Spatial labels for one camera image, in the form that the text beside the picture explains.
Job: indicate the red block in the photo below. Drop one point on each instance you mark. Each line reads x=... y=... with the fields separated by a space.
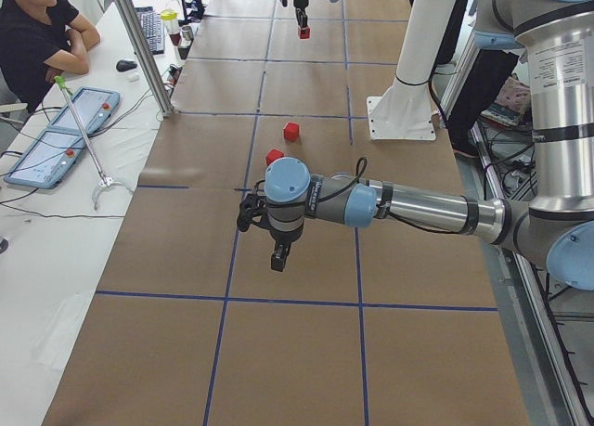
x=304 y=32
x=291 y=131
x=273 y=155

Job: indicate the brown paper table cover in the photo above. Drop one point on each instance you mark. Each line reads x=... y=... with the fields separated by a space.
x=385 y=325

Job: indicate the metal cup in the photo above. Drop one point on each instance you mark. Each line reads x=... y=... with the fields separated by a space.
x=187 y=33

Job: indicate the black keyboard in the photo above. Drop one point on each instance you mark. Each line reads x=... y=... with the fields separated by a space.
x=152 y=27

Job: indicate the black computer mouse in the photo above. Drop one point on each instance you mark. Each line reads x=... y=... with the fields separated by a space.
x=124 y=65

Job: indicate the grabber reach tool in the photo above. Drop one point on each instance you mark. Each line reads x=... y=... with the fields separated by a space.
x=105 y=182

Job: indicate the upper teach pendant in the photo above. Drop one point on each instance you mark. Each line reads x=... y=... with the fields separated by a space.
x=94 y=107

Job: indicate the teach pendant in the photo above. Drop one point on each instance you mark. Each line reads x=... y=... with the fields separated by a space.
x=94 y=107
x=47 y=160

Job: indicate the stack of cloth books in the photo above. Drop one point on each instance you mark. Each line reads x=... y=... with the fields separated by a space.
x=512 y=102

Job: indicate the lower teach pendant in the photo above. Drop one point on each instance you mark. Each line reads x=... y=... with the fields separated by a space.
x=47 y=160

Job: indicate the seated person black shirt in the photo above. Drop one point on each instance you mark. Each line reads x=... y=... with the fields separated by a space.
x=40 y=40

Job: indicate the white camera mast pedestal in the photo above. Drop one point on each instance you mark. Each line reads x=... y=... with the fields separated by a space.
x=404 y=110

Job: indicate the aluminium frame post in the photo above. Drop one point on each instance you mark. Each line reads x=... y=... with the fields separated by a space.
x=146 y=60

